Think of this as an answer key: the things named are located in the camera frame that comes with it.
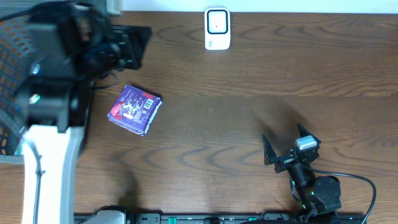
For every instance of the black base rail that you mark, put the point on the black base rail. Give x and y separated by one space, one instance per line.
112 216

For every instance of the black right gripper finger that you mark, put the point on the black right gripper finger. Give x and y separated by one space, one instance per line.
303 131
269 153

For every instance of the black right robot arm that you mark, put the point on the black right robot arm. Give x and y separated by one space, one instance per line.
318 195

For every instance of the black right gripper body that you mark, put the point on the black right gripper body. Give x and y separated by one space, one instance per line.
288 159

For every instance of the grey plastic mesh basket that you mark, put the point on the grey plastic mesh basket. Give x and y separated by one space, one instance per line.
17 53

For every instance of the white barcode scanner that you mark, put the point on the white barcode scanner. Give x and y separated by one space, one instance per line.
217 28

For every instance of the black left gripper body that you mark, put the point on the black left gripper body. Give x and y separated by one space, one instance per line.
125 47

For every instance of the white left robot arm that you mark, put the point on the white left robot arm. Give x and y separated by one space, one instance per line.
55 109

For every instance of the purple snack package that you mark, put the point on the purple snack package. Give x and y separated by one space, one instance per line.
134 110

